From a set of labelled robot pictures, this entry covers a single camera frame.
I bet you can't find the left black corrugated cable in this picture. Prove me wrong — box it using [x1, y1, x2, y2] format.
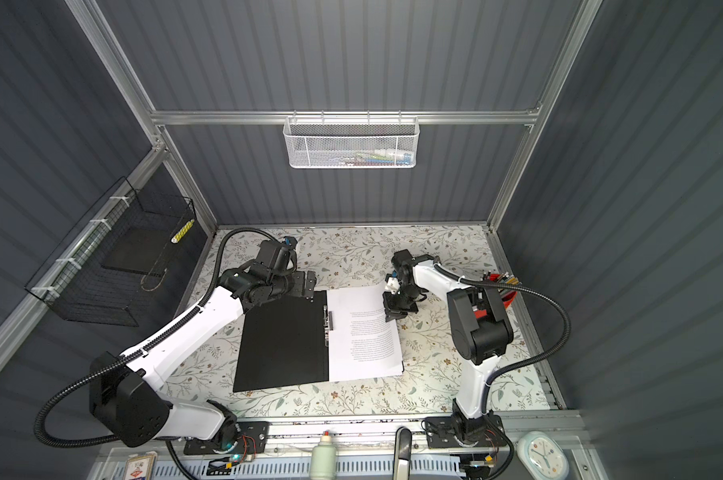
[32, 226, 279, 449]

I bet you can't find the red folder with black inside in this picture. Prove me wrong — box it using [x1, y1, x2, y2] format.
[233, 290, 331, 393]

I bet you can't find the right black corrugated cable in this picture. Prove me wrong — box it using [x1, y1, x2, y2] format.
[429, 260, 573, 415]

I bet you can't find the silver handle at front rail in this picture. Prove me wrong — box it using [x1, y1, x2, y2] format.
[391, 426, 413, 480]

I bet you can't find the small card box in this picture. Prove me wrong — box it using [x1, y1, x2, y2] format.
[120, 451, 158, 480]

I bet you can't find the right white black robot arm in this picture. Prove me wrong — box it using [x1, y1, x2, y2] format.
[383, 249, 513, 419]

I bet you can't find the black corrugated cable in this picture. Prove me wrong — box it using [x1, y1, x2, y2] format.
[32, 226, 279, 449]
[429, 260, 573, 415]

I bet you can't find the yellow marker in black basket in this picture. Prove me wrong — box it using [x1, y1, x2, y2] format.
[171, 219, 196, 244]

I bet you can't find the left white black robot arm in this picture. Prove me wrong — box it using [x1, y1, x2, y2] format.
[90, 237, 316, 452]

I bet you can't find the white plastic bottle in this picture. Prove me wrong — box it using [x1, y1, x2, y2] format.
[309, 431, 338, 480]

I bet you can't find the black wire side basket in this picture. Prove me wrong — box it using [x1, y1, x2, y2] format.
[26, 184, 205, 327]

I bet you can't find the white wire wall basket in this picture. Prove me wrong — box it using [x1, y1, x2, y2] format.
[283, 115, 421, 169]

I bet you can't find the printed paper sheet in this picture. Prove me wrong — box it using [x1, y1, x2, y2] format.
[327, 284, 403, 382]

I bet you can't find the white analog clock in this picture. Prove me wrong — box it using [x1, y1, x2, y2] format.
[515, 431, 569, 480]

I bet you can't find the red pen cup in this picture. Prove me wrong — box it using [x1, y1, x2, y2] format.
[480, 271, 521, 310]

